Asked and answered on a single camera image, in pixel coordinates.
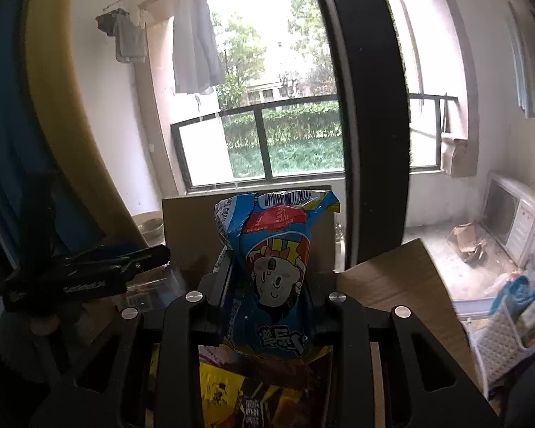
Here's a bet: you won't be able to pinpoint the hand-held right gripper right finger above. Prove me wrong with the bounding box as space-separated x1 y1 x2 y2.
307 272 502 428

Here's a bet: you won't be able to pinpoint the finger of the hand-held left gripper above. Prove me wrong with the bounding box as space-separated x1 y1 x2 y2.
69 244 172 288

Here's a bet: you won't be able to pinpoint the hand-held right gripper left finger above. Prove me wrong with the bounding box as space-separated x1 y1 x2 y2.
31 250 238 428

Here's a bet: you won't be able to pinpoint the cardboard box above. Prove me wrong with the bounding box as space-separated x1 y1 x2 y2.
143 185 489 428

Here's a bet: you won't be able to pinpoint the blue cartoon snack bag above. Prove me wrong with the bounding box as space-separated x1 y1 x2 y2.
213 189 342 366

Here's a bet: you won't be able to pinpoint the person's left hand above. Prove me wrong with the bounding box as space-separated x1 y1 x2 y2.
29 314 56 336

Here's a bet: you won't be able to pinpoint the clear plastic container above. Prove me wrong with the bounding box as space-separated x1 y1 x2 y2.
125 266 193 312

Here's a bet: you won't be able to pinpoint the yellow black snack packet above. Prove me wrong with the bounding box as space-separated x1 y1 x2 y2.
200 360 259 428

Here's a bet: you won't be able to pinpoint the dark snack packet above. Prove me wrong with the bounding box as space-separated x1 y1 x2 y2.
241 357 331 428

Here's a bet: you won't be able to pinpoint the torn cardboard scrap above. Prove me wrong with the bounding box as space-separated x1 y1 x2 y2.
448 223 489 264

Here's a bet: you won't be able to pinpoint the black balcony railing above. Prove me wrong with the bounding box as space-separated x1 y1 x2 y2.
170 93 460 190

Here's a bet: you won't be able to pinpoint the white plastic basket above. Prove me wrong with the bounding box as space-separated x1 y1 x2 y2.
466 276 535 379

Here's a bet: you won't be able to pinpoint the teal curtain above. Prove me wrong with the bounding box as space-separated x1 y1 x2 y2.
0 0 108 268

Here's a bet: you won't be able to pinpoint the yellow curtain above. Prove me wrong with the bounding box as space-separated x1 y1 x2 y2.
24 0 161 250

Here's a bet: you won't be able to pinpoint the cardboard sheet on railing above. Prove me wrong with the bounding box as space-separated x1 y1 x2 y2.
441 136 480 179

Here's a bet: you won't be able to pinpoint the white microwave oven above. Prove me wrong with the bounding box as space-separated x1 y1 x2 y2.
479 172 535 268

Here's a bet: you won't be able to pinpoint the white hanging shirt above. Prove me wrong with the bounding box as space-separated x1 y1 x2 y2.
172 0 227 96

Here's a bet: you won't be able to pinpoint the grey hanging clothes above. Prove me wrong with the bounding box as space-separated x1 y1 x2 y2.
96 9 148 65

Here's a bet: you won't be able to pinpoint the light blue hanging towel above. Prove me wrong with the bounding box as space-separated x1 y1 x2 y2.
507 2 535 119

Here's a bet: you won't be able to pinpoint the dark sliding door frame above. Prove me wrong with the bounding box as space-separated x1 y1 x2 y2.
307 0 413 272

